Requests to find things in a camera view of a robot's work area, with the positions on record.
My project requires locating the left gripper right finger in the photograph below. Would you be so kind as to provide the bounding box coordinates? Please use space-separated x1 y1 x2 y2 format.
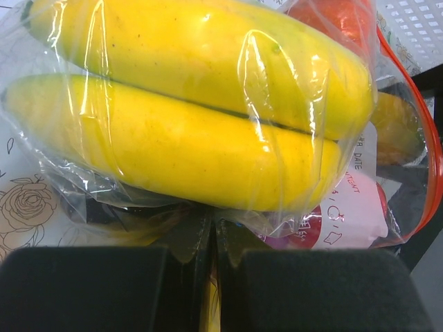
215 221 434 331

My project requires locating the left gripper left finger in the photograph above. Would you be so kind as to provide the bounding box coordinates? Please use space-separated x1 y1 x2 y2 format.
1 207 211 331

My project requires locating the zip bag of fake fruit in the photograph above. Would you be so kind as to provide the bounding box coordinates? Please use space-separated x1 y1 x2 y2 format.
0 0 443 253

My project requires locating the white plastic basket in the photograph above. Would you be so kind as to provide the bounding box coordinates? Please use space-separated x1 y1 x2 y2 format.
376 0 442 76

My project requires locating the floral table mat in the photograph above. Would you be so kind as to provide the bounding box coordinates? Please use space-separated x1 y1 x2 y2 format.
0 0 443 264

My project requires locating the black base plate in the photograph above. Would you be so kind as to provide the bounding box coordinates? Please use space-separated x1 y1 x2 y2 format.
377 64 443 274

